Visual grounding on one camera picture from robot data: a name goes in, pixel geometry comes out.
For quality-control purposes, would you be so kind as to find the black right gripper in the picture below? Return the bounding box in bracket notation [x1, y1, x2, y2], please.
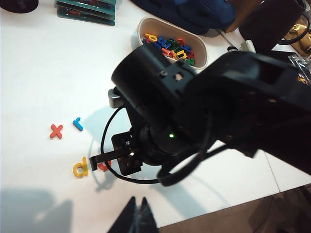
[89, 120, 166, 176]

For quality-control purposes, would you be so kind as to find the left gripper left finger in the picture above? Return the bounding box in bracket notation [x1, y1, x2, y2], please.
[106, 196, 137, 233]

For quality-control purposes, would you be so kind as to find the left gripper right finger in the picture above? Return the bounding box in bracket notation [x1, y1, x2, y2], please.
[136, 196, 159, 233]

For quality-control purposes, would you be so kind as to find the orange letter o magnet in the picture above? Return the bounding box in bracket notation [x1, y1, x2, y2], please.
[95, 159, 113, 172]

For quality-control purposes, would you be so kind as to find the yellow letter d magnet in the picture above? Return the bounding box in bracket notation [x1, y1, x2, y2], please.
[72, 157, 88, 178]

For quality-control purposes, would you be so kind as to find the light blue letter r magnet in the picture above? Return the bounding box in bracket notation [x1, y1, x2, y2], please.
[72, 117, 84, 132]

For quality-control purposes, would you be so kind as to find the orange letter x magnet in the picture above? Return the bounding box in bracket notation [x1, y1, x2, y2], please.
[49, 124, 64, 140]

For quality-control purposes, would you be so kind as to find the yellow letter n magnet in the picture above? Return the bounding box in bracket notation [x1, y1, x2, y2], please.
[173, 50, 188, 61]

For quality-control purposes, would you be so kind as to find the blue letter m magnet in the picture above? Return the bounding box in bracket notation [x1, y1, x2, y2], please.
[156, 36, 172, 49]

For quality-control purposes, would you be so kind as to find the beige oval container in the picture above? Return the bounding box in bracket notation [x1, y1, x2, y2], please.
[137, 17, 207, 70]

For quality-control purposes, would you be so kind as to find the black mesh pen holder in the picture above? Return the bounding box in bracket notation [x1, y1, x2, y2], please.
[0, 0, 39, 13]

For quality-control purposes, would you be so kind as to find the white plug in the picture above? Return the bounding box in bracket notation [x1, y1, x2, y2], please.
[227, 40, 256, 53]

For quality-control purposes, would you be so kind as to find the large black cylinder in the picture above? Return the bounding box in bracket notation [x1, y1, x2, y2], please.
[239, 0, 307, 52]

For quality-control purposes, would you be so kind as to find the clear plastic bag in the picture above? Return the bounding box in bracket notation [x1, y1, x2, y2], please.
[288, 53, 311, 73]

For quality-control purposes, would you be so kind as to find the gold foil package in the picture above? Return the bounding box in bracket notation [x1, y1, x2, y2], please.
[283, 12, 311, 55]

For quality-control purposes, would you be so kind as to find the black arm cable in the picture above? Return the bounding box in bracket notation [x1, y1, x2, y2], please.
[99, 106, 214, 187]

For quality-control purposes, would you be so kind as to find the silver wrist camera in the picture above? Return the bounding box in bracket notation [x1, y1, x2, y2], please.
[108, 88, 126, 108]

